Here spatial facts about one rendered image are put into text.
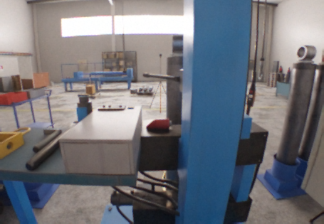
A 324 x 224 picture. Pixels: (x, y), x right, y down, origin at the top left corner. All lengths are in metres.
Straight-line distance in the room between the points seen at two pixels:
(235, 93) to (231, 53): 0.12
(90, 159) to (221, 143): 0.44
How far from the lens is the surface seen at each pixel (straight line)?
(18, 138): 0.93
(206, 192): 0.70
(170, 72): 1.30
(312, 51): 2.05
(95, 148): 0.54
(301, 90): 2.00
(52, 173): 0.66
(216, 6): 0.54
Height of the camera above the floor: 1.41
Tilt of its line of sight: 13 degrees down
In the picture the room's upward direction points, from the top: straight up
